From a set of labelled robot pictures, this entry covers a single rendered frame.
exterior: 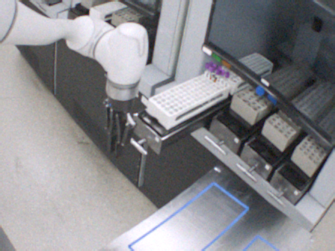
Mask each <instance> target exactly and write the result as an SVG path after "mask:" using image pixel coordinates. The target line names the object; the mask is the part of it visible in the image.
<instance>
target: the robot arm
mask: <svg viewBox="0 0 335 251"><path fill-rule="evenodd" d="M61 38H63V39H65V40H67V45H68V46H69V48H71V49H73V50H75V51H77V52H78V53H80V54H82V55H85V56H88V57H90V58H93V59H95V60H96V61H99V63H101V64H102V66H103V67H104V70H105V71H107V87H106V93H107V94H108V99H106V100H104V101H103V105H104V108H105V129H106V130H108V133H109V148H108V150H109V152H110V153H111V152H113V151H115V153H114V157H115V158H116V159H117V158H119V157H120V156H121V155H123V151H124V146H125V145H127V144H129V143H131V140H132V134H133V131H134V128H135V127H136V125H137V122H136V121H132V118H131V116H132V112H131V109H132V108H133V106H134V104H135V97H136V96H137V94H138V90H139V87H140V82H141V74H142V73H143V71H144V68H145V66H146V62H147V53H148V40H147V39H148V36H147V32H146V30H145V29H144V27H142V26H141V25H139V24H135V23H133V22H130V23H123V24H122V25H119V26H117V27H116V28H114V27H112V25H110V24H108V23H106V22H103V21H102V20H101V19H98V18H96V17H93V16H80V17H78V18H76V19H74V20H70V19H50V18H47V17H44V16H41V15H40V14H38V13H36V12H34V11H33V10H31V9H30V8H28V7H26V6H25V5H23V4H22V3H21V2H19V1H17V0H0V46H3V45H5V46H6V45H35V46H36V45H39V46H40V45H43V46H44V45H48V44H51V43H53V42H55V41H57V40H59V39H61ZM109 123H110V124H109ZM115 132H117V133H115Z"/></svg>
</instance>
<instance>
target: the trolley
mask: <svg viewBox="0 0 335 251"><path fill-rule="evenodd" d="M315 241H316V237H315V236H313V235H312V234H310V232H308V231H307V230H306V229H304V228H303V227H302V226H301V225H299V224H298V223H296V222H295V221H294V220H292V219H291V218H290V217H288V216H287V215H286V214H284V213H283V212H282V211H280V210H279V209H278V208H276V207H275V206H273V204H271V203H270V202H269V201H267V200H265V198H263V197H262V196H260V195H259V194H258V193H257V192H255V191H254V190H253V189H252V188H250V187H248V186H247V185H246V184H244V183H243V182H242V181H240V180H239V179H238V178H236V177H235V176H234V175H232V174H231V173H230V172H229V171H227V170H226V169H225V168H223V167H222V166H221V165H220V164H217V165H216V166H215V167H214V168H213V169H212V170H210V171H209V172H208V173H206V174H205V175H204V176H202V177H201V179H199V180H198V181H197V182H195V183H194V184H192V185H191V186H190V187H189V188H187V189H186V190H185V191H183V192H182V193H181V194H180V195H179V196H176V197H175V198H174V199H173V200H172V201H170V202H169V203H168V204H166V205H164V206H163V207H162V208H160V209H159V210H158V211H156V212H155V213H154V214H151V215H150V216H149V217H148V218H147V219H144V221H141V222H140V223H139V224H138V225H135V227H133V228H131V229H130V230H128V232H125V233H124V234H122V235H121V236H119V237H118V238H117V239H115V240H113V241H112V242H110V243H109V244H107V245H106V246H104V247H103V248H101V249H99V250H98V251H309V249H310V248H311V246H312V245H313V244H314V242H315Z"/></svg>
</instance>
